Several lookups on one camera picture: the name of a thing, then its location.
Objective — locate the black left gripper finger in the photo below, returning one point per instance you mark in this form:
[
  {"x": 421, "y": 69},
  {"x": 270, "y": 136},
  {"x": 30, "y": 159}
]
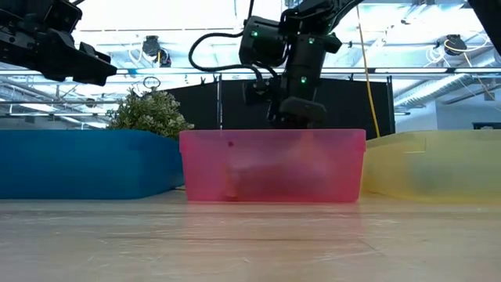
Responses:
[
  {"x": 78, "y": 68},
  {"x": 94, "y": 53}
]

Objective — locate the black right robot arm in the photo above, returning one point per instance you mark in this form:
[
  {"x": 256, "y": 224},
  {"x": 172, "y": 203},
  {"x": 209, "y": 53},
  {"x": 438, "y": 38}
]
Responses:
[{"x": 303, "y": 58}]

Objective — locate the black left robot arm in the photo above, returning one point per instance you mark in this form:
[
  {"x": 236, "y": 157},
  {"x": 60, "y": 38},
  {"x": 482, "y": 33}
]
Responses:
[{"x": 15, "y": 6}]

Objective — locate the pink translucent plastic bin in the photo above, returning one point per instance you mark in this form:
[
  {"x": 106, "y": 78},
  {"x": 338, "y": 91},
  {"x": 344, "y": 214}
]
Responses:
[{"x": 274, "y": 168}]

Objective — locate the black partition screen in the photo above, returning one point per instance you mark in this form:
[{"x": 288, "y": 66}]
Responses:
[{"x": 352, "y": 105}]

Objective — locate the black ceiling lamp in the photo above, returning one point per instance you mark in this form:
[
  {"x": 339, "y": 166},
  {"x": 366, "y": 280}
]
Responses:
[
  {"x": 455, "y": 45},
  {"x": 150, "y": 45}
]

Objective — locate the green potted plant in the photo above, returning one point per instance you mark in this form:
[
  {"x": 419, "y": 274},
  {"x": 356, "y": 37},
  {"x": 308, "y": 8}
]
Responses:
[{"x": 148, "y": 113}]

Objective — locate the blue plastic bin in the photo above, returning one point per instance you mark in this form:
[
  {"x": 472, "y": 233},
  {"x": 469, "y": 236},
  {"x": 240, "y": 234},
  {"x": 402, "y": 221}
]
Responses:
[{"x": 78, "y": 164}]

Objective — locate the yellow translucent plastic bin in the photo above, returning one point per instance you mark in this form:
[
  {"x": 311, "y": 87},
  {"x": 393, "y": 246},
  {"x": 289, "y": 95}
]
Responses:
[{"x": 430, "y": 168}]

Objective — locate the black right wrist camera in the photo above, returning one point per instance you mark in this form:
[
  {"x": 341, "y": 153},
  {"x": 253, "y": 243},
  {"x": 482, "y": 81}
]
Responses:
[{"x": 256, "y": 92}]

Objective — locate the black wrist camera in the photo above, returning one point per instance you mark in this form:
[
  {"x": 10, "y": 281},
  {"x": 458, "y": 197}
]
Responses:
[
  {"x": 64, "y": 15},
  {"x": 256, "y": 92}
]

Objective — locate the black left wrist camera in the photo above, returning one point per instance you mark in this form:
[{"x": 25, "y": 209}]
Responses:
[{"x": 64, "y": 15}]

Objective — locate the grey overhead rail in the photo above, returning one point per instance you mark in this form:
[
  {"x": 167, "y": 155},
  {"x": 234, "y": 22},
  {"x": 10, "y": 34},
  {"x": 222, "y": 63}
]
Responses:
[{"x": 411, "y": 71}]

